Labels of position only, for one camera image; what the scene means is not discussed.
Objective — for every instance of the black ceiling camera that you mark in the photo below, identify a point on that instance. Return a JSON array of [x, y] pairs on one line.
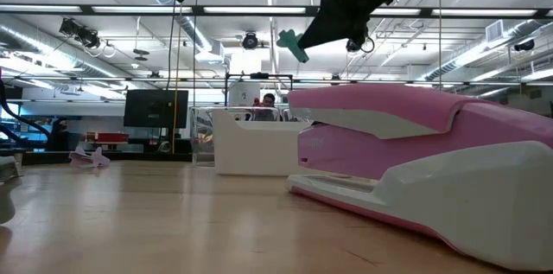
[[352, 46], [250, 40], [80, 32]]

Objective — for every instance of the red storage bin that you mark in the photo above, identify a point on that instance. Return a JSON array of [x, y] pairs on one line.
[[106, 137]]

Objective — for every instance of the white plastic tray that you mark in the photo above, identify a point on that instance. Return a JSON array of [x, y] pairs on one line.
[[255, 148]]

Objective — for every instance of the purple staple remover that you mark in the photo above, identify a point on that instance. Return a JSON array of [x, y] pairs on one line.
[[88, 159]]

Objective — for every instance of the person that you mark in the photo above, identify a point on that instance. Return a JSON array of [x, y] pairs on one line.
[[58, 135], [268, 101]]

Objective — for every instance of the pink and white stapler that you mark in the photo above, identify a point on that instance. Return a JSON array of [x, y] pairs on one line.
[[389, 153]]

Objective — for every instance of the black overhead crossbar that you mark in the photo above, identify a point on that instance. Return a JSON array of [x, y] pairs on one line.
[[255, 10]]

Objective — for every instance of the clear plastic bin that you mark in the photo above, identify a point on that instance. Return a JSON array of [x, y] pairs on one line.
[[290, 114], [201, 135]]

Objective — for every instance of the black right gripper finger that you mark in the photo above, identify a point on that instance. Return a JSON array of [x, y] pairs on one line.
[[332, 27]]

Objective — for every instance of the black monitor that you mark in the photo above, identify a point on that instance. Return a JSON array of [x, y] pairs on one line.
[[155, 108]]

